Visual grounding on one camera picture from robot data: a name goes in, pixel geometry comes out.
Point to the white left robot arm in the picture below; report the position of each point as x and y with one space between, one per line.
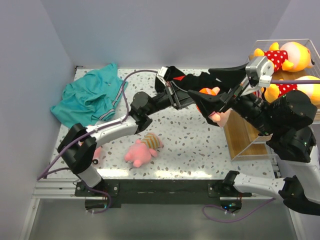
80 143

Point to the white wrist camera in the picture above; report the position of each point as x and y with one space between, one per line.
259 71
163 73

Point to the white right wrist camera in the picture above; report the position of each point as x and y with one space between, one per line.
259 71

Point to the pink pig plush, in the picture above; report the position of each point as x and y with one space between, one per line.
96 156
143 150

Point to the pink pig plush, centre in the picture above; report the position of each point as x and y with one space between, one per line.
143 150

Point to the black printed shirt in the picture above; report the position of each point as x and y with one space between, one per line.
192 80

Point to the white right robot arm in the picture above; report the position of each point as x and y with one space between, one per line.
286 120

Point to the aluminium frame rail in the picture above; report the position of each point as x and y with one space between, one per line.
153 210

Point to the teal striped-trim shirt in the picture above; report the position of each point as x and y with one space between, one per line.
91 98

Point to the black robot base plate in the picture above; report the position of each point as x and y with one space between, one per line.
118 192

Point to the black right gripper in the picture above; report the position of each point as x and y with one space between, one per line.
208 103

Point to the pink pig plush, left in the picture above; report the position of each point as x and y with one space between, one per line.
96 156

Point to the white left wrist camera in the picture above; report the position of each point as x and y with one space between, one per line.
163 73

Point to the yellow polka-dot plush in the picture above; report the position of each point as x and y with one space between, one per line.
290 57
312 90

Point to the white wire wooden shelf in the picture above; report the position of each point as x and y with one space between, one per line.
244 142

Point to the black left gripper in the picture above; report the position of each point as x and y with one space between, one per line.
182 98

